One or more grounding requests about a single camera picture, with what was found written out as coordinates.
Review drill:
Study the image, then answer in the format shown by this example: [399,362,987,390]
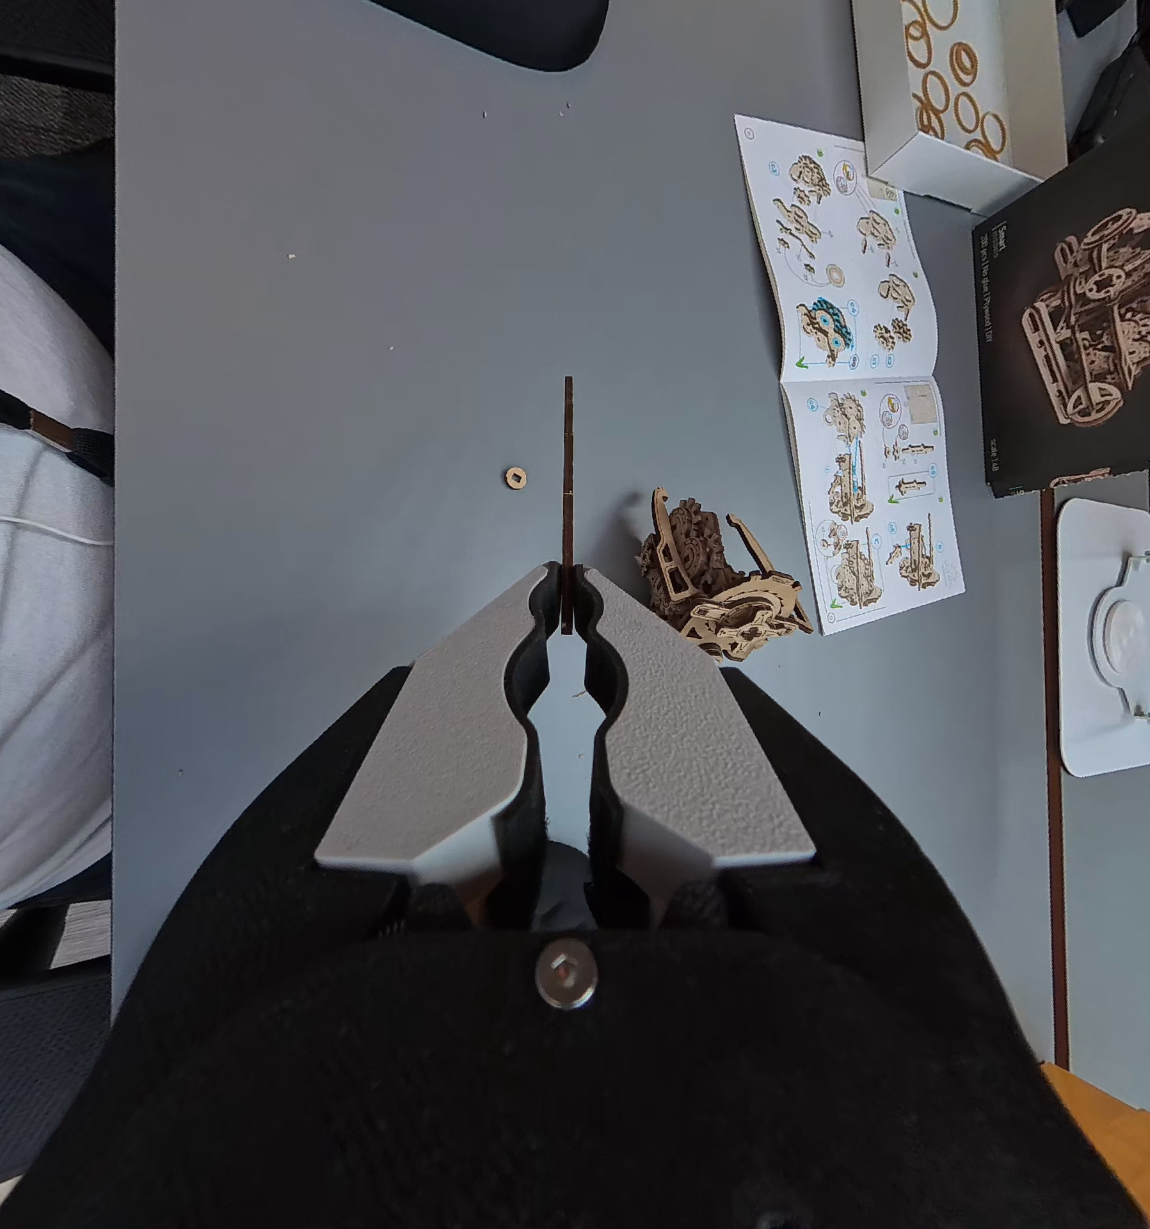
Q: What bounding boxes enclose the white instruction booklet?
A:
[732,115,970,638]

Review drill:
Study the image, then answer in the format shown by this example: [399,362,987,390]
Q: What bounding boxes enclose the person's dark pants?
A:
[0,154,116,354]

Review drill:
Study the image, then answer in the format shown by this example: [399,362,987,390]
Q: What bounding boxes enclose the thin white cable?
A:
[0,508,116,551]

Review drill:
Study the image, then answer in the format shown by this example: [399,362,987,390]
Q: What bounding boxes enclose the assembled wooden puzzle model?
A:
[635,486,816,666]

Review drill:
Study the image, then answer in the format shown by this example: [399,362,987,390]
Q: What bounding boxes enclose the person's white shirt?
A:
[0,213,116,932]

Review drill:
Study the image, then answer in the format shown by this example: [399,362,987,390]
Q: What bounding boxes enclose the white stand base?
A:
[1057,494,1150,781]

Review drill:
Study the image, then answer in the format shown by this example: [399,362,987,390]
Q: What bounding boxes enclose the black strap with buckle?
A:
[0,369,116,486]

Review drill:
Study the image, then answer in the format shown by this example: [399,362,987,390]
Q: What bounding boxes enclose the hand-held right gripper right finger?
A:
[574,564,818,929]

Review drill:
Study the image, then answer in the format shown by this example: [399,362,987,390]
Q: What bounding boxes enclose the thin wooden puzzle piece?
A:
[563,376,574,638]

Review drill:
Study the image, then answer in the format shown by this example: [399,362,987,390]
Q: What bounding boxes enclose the white box with ring pattern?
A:
[849,0,1071,216]

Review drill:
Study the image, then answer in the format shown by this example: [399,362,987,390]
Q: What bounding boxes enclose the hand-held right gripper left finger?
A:
[319,564,551,926]

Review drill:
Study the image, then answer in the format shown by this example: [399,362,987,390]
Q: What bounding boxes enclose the black rounded object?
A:
[363,0,611,72]

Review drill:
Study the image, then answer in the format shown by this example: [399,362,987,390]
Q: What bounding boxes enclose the black puzzle box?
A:
[974,90,1150,500]

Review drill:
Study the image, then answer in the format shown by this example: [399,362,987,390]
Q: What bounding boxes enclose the dark office chair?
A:
[0,0,116,162]

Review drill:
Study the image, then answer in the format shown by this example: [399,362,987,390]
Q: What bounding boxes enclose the grey desk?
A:
[112,0,1150,1120]

